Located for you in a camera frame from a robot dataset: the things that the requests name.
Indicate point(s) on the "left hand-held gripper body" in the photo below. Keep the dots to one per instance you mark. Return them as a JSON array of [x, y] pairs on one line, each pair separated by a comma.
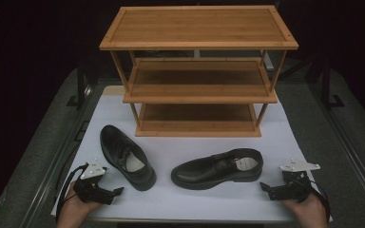
[[92, 190]]

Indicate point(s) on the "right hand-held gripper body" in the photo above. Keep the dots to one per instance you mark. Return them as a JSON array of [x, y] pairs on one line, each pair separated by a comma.
[[293, 188]]

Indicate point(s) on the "black leather shoe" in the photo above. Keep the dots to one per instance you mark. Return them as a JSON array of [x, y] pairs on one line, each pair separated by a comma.
[[115, 142], [199, 169]]

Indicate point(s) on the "wooden three-tier shoe rack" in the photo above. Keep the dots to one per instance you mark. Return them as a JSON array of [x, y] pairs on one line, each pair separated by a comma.
[[199, 28]]

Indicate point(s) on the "person's left hand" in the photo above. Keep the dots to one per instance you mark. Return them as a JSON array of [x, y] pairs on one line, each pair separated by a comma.
[[72, 212]]

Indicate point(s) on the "person's right hand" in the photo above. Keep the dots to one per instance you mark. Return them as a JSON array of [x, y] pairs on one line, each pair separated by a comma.
[[310, 212]]

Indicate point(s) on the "white table mat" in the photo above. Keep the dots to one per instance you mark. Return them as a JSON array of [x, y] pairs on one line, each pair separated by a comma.
[[177, 202]]

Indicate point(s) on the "black metal stand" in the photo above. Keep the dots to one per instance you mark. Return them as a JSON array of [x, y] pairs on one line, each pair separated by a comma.
[[80, 82], [326, 82]]

